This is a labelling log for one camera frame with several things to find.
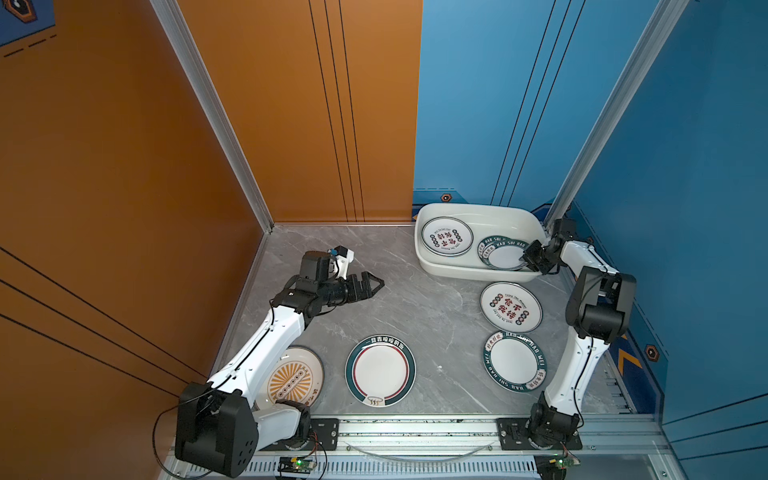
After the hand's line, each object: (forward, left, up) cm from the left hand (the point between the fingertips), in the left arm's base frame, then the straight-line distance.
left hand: (373, 284), depth 79 cm
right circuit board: (-37, -46, -18) cm, 62 cm away
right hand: (+21, -50, -13) cm, 55 cm away
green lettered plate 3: (-13, -41, -21) cm, 48 cm away
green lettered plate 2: (+25, -46, -17) cm, 55 cm away
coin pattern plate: (+4, -44, -19) cm, 48 cm away
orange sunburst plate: (-18, +21, -20) cm, 34 cm away
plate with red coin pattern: (+32, -26, -16) cm, 44 cm away
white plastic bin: (+40, -56, -14) cm, 70 cm away
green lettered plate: (+32, -42, -17) cm, 55 cm away
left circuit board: (-38, +17, -21) cm, 47 cm away
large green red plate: (-17, -2, -18) cm, 25 cm away
